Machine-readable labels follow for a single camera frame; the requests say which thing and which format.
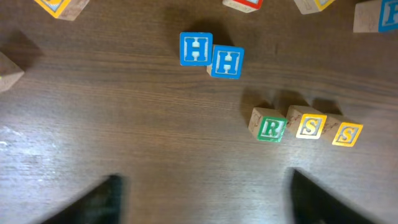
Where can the yellow block near gripper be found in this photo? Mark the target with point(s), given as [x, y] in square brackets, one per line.
[67, 10]

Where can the green R block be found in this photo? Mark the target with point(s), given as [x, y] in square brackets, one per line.
[267, 124]

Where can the yellow S block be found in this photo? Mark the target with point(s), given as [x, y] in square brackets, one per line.
[341, 131]

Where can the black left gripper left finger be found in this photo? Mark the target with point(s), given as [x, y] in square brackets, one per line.
[101, 205]

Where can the red 9 block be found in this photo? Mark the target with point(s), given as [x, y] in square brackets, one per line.
[246, 6]

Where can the yellow 6 block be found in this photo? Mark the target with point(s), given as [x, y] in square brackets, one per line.
[305, 122]

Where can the yellow block lower left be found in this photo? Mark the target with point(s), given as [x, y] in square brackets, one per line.
[10, 73]

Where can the blue P block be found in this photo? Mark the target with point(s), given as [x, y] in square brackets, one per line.
[375, 16]

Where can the blue H block left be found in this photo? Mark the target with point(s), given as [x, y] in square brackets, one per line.
[196, 48]

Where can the blue H block right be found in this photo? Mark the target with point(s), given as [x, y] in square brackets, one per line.
[227, 62]

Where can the yellow block centre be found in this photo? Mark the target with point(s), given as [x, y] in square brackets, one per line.
[312, 6]

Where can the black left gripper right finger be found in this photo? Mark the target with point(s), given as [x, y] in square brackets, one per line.
[312, 204]

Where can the blue h block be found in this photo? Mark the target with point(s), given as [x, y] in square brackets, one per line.
[196, 48]
[227, 62]

